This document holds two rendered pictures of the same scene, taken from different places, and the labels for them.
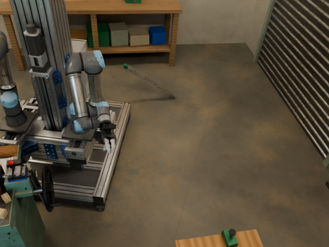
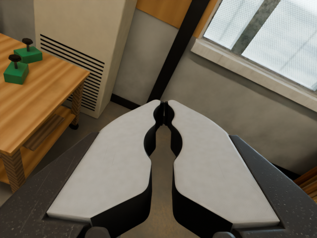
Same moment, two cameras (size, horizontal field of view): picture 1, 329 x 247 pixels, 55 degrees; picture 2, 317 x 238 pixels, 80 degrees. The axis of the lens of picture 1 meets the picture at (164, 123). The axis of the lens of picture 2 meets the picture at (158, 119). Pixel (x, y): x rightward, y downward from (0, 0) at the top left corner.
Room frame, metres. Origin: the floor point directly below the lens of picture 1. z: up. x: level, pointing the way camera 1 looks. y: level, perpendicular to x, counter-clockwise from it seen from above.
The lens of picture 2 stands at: (1.25, 0.29, 1.24)
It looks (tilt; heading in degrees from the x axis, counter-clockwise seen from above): 40 degrees down; 184
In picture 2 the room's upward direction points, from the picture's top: 29 degrees clockwise
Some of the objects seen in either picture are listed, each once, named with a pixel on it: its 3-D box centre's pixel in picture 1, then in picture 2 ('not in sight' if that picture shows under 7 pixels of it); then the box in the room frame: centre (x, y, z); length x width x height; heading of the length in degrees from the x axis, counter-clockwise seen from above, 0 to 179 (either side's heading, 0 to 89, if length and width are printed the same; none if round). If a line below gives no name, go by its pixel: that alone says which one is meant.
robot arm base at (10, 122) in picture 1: (14, 115); not in sight; (1.70, 1.12, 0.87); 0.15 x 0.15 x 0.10
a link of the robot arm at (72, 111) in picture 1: (79, 111); not in sight; (1.68, 0.62, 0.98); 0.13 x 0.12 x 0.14; 113
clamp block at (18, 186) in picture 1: (19, 178); not in sight; (1.11, 0.84, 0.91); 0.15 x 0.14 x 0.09; 17
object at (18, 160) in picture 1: (16, 169); not in sight; (1.12, 0.84, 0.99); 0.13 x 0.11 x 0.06; 17
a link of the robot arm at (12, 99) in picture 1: (11, 102); not in sight; (1.71, 1.12, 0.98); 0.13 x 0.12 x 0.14; 28
